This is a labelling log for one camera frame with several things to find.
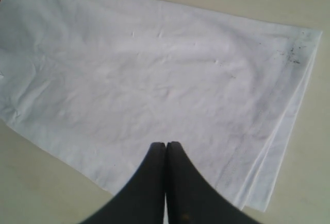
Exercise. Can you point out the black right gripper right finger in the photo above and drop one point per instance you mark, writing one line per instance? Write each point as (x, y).
(190, 198)

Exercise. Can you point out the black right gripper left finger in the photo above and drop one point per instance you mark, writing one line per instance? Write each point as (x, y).
(141, 200)

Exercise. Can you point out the white t-shirt red lettering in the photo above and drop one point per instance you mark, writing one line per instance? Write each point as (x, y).
(94, 82)

